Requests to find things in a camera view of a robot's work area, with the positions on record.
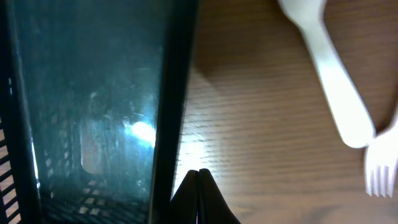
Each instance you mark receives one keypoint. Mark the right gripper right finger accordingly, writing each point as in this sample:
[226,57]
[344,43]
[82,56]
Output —
[212,208]

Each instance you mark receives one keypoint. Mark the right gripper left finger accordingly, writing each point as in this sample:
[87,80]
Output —
[183,205]

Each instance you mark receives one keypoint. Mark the black plastic basket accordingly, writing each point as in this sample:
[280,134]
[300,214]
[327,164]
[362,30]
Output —
[92,99]

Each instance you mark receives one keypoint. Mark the white plastic fork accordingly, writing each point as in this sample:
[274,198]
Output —
[380,161]
[351,117]

